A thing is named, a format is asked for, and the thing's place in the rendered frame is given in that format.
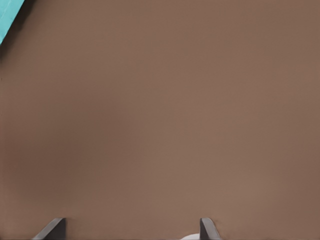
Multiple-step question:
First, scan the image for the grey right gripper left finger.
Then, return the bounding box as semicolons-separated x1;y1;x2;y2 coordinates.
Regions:
31;217;67;240

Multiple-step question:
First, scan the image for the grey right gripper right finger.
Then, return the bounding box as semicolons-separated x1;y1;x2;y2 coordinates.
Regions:
199;217;223;240

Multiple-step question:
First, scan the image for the white plate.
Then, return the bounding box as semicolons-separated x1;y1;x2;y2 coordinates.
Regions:
179;233;201;240

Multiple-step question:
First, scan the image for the teal tray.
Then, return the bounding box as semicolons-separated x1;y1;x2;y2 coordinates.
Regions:
0;0;26;46

